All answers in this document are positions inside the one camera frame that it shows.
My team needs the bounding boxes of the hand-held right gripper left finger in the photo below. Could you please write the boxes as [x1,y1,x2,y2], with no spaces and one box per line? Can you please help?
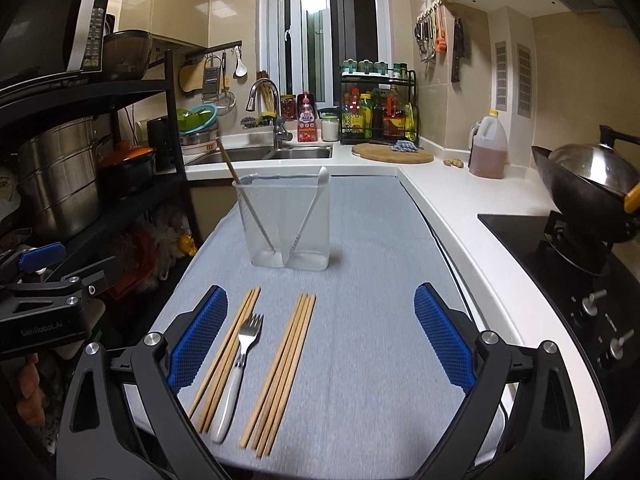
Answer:
[55,285,231,480]

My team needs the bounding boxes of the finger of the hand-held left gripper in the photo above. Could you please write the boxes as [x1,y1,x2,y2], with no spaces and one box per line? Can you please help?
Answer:
[47,256,124,308]
[0,241,66,286]

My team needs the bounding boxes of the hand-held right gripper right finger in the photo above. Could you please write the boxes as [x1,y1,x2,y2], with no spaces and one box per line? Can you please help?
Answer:
[414,282,618,480]

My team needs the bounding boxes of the white handled fork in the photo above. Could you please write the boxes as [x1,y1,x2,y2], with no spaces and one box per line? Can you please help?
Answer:
[211,313,264,443]

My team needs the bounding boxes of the clear plastic utensil holder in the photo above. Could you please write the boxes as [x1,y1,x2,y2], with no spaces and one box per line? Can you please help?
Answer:
[232,165,332,272]

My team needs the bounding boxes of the person's left hand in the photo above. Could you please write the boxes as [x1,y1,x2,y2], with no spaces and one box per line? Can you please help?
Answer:
[16,353,43,424]

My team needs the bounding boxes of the red plastic bag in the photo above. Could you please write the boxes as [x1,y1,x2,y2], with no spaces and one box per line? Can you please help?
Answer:
[117,220,173,293]

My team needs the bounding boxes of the steel stockpot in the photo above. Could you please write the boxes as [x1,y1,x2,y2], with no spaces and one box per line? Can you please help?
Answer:
[15,116,101,242]

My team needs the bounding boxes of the grey woven table mat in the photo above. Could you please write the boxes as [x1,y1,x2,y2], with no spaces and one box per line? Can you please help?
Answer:
[115,174,507,476]

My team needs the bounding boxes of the yellow plastic bag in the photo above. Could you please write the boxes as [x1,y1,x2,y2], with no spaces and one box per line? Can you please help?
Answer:
[170,232,197,259]

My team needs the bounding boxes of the black glass stove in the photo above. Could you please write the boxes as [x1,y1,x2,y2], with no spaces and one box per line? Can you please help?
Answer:
[477,212,640,413]

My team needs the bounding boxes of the black pot with orange lid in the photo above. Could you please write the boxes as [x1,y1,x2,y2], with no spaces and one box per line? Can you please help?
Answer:
[97,142,157,197]

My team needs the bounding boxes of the black jug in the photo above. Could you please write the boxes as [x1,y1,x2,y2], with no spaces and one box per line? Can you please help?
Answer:
[147,116,174,172]

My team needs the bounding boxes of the black burner grate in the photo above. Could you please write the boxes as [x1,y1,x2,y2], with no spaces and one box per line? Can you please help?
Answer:
[542,210,627,277]

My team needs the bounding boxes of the black metal shelf rack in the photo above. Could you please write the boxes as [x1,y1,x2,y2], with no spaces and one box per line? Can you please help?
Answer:
[0,47,203,321]

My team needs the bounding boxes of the steel basin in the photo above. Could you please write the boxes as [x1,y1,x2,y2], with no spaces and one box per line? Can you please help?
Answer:
[179,130,219,147]

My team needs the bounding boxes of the cooking oil jug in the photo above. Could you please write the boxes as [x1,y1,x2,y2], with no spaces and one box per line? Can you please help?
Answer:
[469,110,507,180]

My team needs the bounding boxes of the steel sink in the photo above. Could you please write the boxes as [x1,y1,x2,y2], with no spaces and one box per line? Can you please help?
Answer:
[187,144,333,166]

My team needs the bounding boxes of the green plastic basin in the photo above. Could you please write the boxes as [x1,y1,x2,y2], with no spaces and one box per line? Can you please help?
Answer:
[176,104,219,135]

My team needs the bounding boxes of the round wooden cutting board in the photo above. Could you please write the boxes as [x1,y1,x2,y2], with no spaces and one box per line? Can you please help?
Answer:
[352,142,435,165]

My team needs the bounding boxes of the black wok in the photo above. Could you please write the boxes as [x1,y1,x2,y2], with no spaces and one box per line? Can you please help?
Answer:
[531,125,640,244]

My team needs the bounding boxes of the dark glass bowl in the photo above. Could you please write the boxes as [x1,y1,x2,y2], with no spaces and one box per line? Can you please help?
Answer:
[102,30,152,81]

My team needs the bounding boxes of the hanging wooden cutting board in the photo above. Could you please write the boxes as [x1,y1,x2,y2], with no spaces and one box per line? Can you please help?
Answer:
[179,62,206,95]

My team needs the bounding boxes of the microwave oven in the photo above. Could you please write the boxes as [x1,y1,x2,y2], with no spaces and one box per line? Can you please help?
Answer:
[0,0,111,92]

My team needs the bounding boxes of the chrome faucet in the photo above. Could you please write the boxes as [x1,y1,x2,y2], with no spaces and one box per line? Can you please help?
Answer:
[246,79,294,150]

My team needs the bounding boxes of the metal grater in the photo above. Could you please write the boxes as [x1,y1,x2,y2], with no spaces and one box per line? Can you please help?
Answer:
[202,55,223,102]

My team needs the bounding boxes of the row of sauce bottles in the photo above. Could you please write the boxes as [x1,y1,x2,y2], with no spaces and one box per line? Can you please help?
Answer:
[341,87,417,140]

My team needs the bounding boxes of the black spice rack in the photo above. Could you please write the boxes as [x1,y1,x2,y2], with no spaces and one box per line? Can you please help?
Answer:
[340,67,419,144]

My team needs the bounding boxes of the white jar with black lid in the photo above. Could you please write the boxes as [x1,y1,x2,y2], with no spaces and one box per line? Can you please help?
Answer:
[320,112,341,142]

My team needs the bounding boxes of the pink refill pouch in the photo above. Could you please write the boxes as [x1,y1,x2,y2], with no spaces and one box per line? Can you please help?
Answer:
[297,92,319,143]

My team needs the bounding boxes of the wooden chopstick bundle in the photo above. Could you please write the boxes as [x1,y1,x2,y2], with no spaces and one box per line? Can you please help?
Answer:
[257,70,281,117]

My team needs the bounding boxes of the row of spice jars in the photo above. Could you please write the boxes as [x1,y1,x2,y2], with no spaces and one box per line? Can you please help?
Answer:
[342,60,409,79]

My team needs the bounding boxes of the hanging cleaver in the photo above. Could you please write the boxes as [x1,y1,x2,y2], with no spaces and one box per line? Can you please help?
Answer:
[451,17,469,84]

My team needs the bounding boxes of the hanging metal kitchen tools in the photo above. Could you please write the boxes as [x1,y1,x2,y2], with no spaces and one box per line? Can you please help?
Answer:
[414,12,436,63]

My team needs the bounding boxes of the white framed window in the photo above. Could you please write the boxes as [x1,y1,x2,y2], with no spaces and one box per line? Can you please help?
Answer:
[259,0,394,97]

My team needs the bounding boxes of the white handled spoon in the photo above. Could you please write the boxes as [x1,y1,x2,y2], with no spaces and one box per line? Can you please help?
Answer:
[290,166,331,261]

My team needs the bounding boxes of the black wall hook rail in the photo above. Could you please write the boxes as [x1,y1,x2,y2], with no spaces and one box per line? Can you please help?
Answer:
[184,41,244,62]

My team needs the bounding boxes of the wall vent grille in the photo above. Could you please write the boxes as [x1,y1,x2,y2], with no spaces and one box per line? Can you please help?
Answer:
[517,44,532,114]
[495,42,509,114]

